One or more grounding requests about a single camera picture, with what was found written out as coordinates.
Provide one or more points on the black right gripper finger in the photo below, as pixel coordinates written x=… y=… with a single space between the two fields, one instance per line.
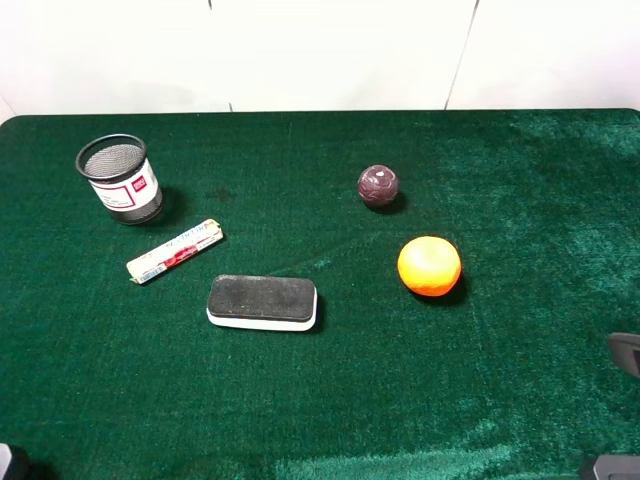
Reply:
x=624 y=348

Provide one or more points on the black white board eraser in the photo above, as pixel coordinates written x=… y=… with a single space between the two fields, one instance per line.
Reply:
x=262 y=303

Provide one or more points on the orange fruit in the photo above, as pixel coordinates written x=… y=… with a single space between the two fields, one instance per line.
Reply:
x=429 y=266

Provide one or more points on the dark red marbled ball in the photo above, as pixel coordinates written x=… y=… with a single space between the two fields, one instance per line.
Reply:
x=378 y=186

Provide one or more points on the white red candy roll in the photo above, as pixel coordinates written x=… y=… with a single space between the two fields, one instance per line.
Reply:
x=173 y=252

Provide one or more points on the black mesh pen cup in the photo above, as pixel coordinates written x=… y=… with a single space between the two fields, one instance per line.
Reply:
x=119 y=171

